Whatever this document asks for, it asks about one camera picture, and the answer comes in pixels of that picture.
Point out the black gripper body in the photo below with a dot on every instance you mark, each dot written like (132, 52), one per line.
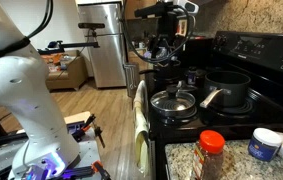
(167, 28)

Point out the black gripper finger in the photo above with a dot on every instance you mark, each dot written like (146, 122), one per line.
(155, 46)
(167, 48)

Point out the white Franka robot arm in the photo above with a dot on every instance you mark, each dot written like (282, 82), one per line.
(21, 93)

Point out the large dark pot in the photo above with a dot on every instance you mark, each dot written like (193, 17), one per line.
(166, 71)

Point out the glass lid black knob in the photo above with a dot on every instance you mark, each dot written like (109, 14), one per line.
(173, 104)

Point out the black electric stove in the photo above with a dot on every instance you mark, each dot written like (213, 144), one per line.
(267, 60)

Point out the dark small bottle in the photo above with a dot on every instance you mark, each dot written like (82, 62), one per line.
(191, 76)

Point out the steel trash bin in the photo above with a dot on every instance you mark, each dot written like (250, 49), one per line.
(131, 80)

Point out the stainless steel refrigerator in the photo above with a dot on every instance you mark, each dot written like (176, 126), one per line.
(107, 50)

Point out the pale yellow hanging towel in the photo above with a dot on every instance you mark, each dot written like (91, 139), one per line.
(141, 126)

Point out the brown sofa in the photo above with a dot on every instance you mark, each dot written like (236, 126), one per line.
(69, 75)

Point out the clutter pile on sofa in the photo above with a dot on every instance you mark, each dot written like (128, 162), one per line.
(56, 61)

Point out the orange black clamp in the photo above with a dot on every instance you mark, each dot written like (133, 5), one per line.
(87, 128)
(101, 170)

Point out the spice jar red cap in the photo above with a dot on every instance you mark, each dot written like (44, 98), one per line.
(209, 156)

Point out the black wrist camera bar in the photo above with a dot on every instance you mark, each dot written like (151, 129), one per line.
(151, 10)

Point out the black stereo camera bar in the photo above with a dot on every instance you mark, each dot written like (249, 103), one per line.
(91, 25)

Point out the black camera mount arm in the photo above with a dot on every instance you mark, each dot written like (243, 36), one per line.
(74, 45)

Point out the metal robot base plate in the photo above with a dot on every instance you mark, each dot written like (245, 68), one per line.
(87, 156)

